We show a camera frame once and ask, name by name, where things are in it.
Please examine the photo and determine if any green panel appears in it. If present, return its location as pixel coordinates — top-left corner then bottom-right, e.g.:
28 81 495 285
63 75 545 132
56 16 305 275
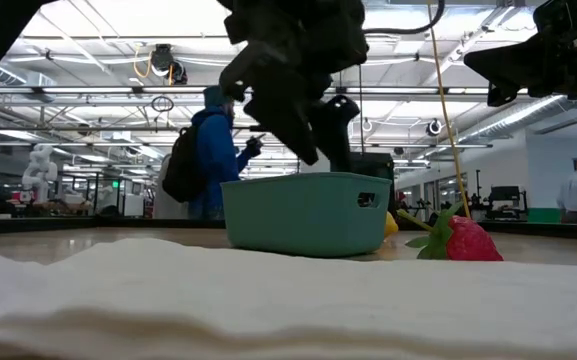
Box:
526 207 564 226

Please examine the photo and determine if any yellow hanging cable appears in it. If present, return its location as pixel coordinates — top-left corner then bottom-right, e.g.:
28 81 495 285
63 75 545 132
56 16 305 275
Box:
426 0 472 220

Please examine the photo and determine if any teal plastic tub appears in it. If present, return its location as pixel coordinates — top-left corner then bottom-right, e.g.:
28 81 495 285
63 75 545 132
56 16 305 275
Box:
220 171 394 259

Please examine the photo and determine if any black backpack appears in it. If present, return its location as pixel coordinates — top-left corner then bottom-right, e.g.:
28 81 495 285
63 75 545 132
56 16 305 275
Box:
161 123 208 204

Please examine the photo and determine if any white folded cloth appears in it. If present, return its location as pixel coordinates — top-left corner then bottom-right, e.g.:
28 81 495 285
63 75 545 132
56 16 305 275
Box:
0 237 577 360

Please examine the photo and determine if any yellow lemon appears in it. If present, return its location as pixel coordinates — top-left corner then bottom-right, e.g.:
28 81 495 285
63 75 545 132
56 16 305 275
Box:
383 210 400 240

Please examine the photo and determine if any silver ceiling duct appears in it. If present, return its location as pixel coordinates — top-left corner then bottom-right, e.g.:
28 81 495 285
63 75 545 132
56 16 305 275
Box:
456 94 570 147

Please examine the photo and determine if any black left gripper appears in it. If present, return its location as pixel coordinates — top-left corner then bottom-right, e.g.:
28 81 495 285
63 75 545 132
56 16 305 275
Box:
217 0 370 174

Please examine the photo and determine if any black hanging cable loop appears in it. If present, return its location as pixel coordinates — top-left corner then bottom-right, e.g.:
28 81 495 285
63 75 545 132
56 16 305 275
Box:
150 95 176 115

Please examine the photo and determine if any red strawberry with green leaves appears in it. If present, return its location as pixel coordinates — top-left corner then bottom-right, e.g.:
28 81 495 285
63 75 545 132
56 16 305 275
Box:
396 202 505 263

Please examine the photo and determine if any white humanoid robot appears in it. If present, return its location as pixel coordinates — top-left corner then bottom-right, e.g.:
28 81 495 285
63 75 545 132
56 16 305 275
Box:
21 144 60 205

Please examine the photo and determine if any black equipment cart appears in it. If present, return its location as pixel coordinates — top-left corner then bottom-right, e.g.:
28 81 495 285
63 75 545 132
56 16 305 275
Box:
484 185 529 222

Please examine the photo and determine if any black aluminium table frame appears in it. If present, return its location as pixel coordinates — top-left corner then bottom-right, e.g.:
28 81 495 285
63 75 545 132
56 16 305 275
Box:
0 215 577 242

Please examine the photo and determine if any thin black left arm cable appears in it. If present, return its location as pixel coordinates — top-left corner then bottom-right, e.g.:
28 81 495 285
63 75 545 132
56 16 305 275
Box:
361 0 447 37

